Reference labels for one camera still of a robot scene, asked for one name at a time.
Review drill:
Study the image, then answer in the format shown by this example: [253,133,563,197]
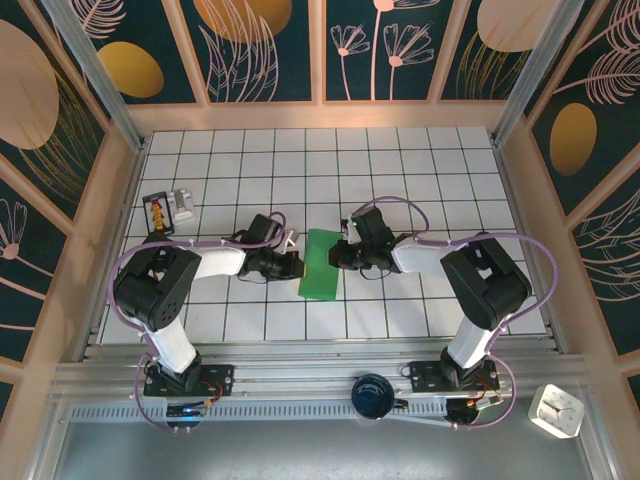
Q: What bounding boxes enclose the green cloth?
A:
[296,228,346,303]

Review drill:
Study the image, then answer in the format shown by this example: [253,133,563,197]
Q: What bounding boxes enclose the white square clock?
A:
[528,383,586,440]

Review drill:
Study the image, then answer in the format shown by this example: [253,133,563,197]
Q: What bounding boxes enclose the white plastic holder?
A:
[167,188,197,224]

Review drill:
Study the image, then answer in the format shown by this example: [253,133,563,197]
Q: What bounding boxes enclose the black box with orange screws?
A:
[142,191,176,237]

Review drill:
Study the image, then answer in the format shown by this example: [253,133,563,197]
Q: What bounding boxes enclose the dark blue cup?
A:
[349,372,409,421]

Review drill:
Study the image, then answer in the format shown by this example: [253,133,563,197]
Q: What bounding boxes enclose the small circuit board with LED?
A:
[164,399,211,426]
[446,394,503,426]

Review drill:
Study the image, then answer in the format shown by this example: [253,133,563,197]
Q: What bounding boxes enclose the aluminium front rail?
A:
[49,344,604,419]

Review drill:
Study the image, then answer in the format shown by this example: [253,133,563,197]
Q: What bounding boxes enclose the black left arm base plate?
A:
[143,363,236,397]

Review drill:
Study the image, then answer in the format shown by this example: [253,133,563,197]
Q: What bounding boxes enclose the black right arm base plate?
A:
[408,359,500,394]

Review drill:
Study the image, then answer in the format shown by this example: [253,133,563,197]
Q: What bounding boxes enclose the slotted grey cable duct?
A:
[69,403,451,426]

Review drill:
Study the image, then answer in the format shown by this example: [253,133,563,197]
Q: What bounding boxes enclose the aluminium side rail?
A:
[74,142,150,362]
[492,142,571,356]

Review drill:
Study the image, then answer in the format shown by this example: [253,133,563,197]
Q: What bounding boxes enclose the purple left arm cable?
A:
[107,211,289,434]

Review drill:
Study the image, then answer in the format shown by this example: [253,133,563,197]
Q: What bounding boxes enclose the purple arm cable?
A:
[107,211,289,434]
[357,196,560,431]

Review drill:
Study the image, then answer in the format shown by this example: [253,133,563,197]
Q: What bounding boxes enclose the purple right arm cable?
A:
[357,196,560,431]

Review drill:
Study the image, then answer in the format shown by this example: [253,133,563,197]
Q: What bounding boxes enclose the aluminium corner post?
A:
[491,0,604,147]
[39,0,150,151]

